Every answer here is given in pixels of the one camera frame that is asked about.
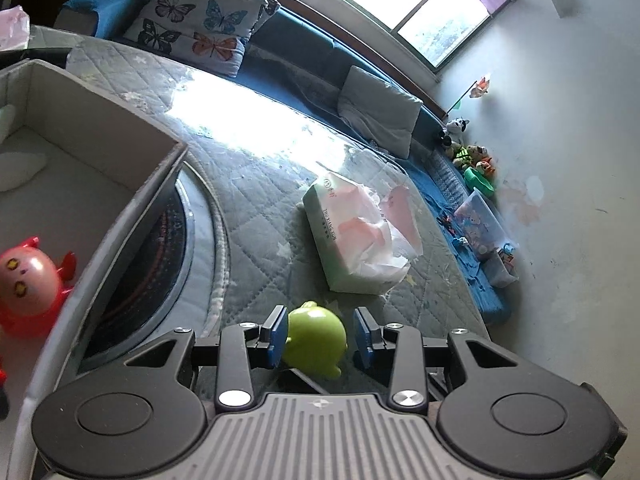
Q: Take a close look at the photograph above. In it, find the green round alien toy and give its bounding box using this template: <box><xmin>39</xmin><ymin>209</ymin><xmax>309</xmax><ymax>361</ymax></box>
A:
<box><xmin>282</xmin><ymin>301</ymin><xmax>348</xmax><ymax>379</ymax></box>

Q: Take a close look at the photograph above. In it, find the red round pig toy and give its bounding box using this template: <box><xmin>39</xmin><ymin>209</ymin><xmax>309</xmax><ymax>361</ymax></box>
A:
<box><xmin>1</xmin><ymin>236</ymin><xmax>77</xmax><ymax>339</ymax></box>

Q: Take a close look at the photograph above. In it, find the black red doll toy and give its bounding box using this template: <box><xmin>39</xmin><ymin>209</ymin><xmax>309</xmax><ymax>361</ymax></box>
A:
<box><xmin>0</xmin><ymin>360</ymin><xmax>10</xmax><ymax>422</ymax></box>

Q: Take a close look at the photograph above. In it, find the open tissue pack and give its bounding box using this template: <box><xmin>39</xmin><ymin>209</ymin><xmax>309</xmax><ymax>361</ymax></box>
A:
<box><xmin>303</xmin><ymin>171</ymin><xmax>423</xmax><ymax>295</ymax></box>

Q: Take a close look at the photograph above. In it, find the round black turntable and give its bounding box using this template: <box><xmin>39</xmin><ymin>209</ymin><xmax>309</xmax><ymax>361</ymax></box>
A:
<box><xmin>78</xmin><ymin>157</ymin><xmax>228</xmax><ymax>373</ymax></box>

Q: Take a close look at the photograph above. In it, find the blue sofa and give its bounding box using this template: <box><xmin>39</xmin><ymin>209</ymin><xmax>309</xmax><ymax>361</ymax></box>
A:
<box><xmin>56</xmin><ymin>0</ymin><xmax>510</xmax><ymax>336</ymax></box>

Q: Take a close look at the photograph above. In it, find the clear plastic toy bin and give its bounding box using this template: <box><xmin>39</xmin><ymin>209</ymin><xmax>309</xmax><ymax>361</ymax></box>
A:
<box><xmin>454</xmin><ymin>190</ymin><xmax>518</xmax><ymax>288</ymax></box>

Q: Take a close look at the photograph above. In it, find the pile of plush toys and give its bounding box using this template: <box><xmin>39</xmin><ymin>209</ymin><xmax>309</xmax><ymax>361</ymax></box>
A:
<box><xmin>440</xmin><ymin>118</ymin><xmax>496</xmax><ymax>198</ymax></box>

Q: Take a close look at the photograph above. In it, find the grey cushion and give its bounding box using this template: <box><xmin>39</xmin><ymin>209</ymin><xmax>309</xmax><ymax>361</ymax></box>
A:
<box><xmin>337</xmin><ymin>65</ymin><xmax>423</xmax><ymax>159</ymax></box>

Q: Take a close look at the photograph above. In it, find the grey storage box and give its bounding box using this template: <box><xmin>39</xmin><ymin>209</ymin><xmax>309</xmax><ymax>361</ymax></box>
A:
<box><xmin>1</xmin><ymin>60</ymin><xmax>188</xmax><ymax>479</ymax></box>

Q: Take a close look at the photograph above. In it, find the white plush toy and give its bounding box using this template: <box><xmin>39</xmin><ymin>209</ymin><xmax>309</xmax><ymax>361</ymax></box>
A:
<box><xmin>0</xmin><ymin>104</ymin><xmax>47</xmax><ymax>192</ymax></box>

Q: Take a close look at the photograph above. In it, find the butterfly print pillow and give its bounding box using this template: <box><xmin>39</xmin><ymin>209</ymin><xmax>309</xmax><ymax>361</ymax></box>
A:
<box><xmin>124</xmin><ymin>0</ymin><xmax>280</xmax><ymax>78</ymax></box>

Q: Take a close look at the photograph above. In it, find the pink tissue pack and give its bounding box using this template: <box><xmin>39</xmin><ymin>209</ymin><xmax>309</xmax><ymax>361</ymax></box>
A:
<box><xmin>0</xmin><ymin>6</ymin><xmax>30</xmax><ymax>52</ymax></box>

